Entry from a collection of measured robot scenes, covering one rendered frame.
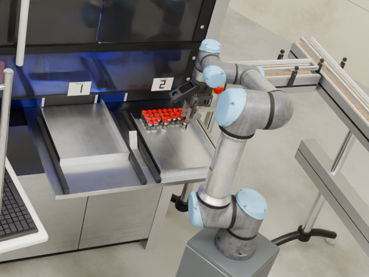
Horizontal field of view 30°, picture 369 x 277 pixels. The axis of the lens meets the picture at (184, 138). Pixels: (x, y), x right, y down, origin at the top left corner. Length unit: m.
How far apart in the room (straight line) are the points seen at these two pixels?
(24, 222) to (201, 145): 0.78
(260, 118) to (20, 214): 0.86
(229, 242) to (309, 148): 1.19
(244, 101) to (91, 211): 1.27
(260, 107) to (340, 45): 3.32
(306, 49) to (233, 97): 1.50
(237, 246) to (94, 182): 0.54
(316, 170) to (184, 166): 1.03
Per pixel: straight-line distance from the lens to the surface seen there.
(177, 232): 3.58
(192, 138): 2.72
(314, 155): 3.45
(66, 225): 3.11
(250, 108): 2.03
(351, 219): 3.28
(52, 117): 2.67
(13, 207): 2.38
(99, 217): 3.14
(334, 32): 5.32
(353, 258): 3.85
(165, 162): 2.57
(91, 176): 2.45
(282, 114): 2.07
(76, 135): 2.60
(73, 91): 2.60
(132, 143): 2.59
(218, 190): 2.22
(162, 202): 3.22
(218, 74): 2.38
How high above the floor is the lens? 2.53
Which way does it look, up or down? 37 degrees down
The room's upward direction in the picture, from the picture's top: 16 degrees clockwise
